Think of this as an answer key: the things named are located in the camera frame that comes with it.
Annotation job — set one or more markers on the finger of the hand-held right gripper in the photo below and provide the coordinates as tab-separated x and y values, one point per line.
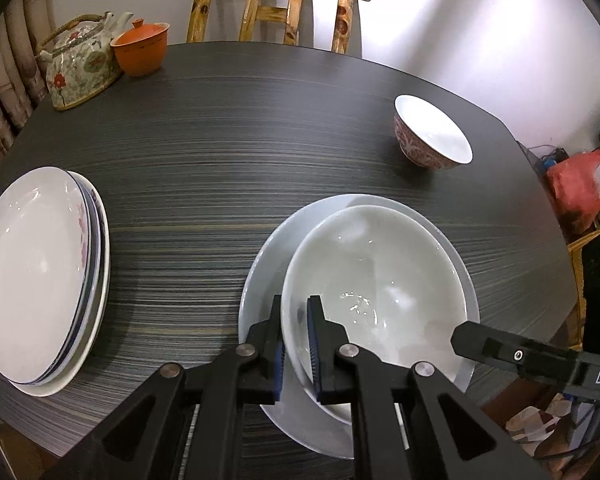
515	355

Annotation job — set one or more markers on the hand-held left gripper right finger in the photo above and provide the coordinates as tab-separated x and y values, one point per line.
316	355

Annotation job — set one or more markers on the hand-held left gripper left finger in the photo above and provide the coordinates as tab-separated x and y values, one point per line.
279	360

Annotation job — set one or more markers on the large white bowl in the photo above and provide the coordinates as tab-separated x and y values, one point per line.
265	280

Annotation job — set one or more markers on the medium pink floral bowl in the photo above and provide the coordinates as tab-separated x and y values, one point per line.
375	270

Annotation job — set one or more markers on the large pink floral plate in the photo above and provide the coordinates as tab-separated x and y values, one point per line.
97	320

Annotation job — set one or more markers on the small pink patterned bowl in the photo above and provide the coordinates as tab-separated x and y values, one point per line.
430	130

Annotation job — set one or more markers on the small pink floral plate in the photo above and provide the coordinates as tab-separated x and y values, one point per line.
30	275

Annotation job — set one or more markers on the red plastic bag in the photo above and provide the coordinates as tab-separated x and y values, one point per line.
577	185

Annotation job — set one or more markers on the orange lidded cup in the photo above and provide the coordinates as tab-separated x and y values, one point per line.
140	52

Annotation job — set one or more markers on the wooden chair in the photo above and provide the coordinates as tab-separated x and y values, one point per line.
275	10

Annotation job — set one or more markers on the floral ceramic teapot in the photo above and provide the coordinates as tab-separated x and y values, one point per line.
77	70

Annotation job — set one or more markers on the beige patterned curtain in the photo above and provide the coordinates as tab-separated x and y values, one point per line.
10	85

